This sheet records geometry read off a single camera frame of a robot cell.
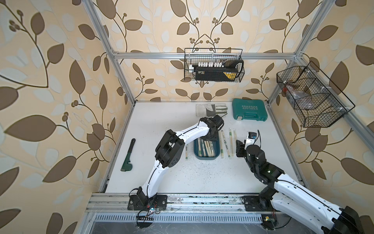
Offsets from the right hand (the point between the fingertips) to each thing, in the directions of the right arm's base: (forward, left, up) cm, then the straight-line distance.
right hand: (240, 141), depth 81 cm
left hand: (+7, +13, -9) cm, 17 cm away
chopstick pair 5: (+14, -3, -15) cm, 21 cm away
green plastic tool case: (+33, -17, -10) cm, 38 cm away
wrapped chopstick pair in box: (+4, +22, -13) cm, 26 cm away
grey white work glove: (+37, +12, -14) cm, 42 cm away
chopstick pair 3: (0, +8, -14) cm, 16 cm away
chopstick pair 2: (+6, +5, -15) cm, 17 cm away
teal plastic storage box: (+2, +11, -12) cm, 16 cm away
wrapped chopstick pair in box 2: (+2, +14, -14) cm, 19 cm away
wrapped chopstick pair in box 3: (+3, +16, -14) cm, 21 cm away
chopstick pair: (+2, +31, -15) cm, 35 cm away
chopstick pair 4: (+6, +1, -15) cm, 16 cm away
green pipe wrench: (-7, +67, -13) cm, 69 cm away
